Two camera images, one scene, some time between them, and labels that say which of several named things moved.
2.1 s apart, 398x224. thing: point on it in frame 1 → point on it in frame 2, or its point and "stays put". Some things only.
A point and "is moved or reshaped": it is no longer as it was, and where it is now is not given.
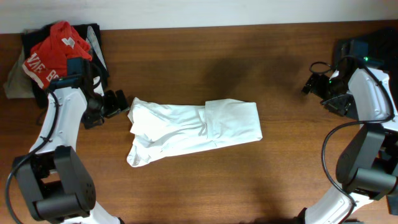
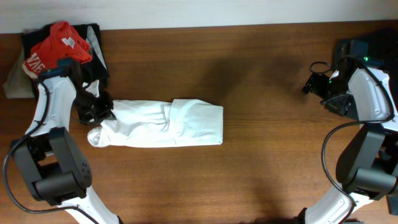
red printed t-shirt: (48, 58) stays put
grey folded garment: (19, 84) stays put
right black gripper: (320, 80) stays put
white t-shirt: (161, 129) is moved or reshaped
